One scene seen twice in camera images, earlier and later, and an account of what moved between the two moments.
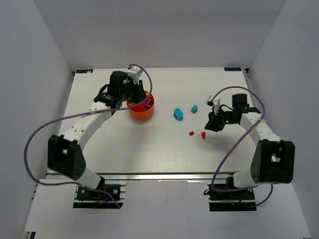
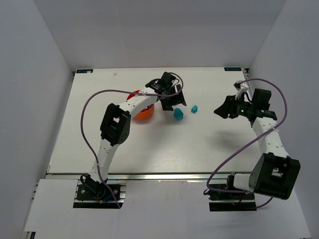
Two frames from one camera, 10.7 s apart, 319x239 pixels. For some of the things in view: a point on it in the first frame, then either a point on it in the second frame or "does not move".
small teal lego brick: (194, 109) does not move
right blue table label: (233, 69) does not move
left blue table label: (84, 70) does not move
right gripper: (215, 120) → (232, 107)
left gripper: (137, 92) → (172, 97)
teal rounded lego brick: (178, 114) does not move
